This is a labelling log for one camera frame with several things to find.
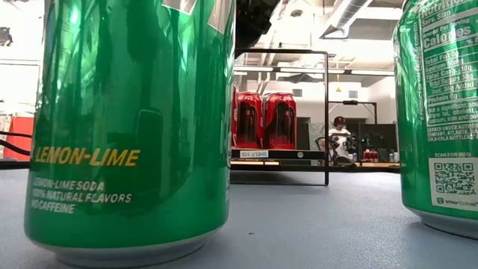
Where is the red partition panel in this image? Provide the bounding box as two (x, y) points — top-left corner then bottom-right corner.
(3, 115), (35, 161)

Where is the green Sprite can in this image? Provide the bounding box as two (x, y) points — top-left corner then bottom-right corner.
(392, 0), (478, 241)
(23, 0), (236, 269)

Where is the black metal table frame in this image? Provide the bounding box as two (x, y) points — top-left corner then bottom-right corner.
(0, 159), (401, 173)

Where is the black background frame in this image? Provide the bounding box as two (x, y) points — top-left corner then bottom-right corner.
(328, 99), (378, 125)

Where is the wooden shelf with black rails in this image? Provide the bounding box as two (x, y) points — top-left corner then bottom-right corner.
(229, 47), (330, 187)

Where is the black looping cable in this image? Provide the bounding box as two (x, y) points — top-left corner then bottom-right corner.
(0, 130), (33, 157)

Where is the distant black robot rig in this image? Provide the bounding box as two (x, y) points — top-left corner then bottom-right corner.
(315, 133), (360, 166)

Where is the silver ceiling duct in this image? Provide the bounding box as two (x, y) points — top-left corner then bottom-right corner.
(320, 0), (374, 39)

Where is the person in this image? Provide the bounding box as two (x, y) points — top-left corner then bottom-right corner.
(328, 115), (356, 165)

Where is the red Coca-Cola can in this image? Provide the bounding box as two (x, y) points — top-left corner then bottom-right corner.
(263, 92), (298, 150)
(237, 91), (264, 149)
(231, 85), (239, 149)

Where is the blue table mat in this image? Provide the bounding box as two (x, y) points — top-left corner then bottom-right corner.
(0, 168), (478, 269)

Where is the black ceiling-hung device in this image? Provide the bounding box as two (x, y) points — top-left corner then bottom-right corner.
(0, 26), (14, 48)

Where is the distant black equipment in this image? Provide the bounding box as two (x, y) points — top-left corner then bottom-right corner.
(377, 143), (397, 162)

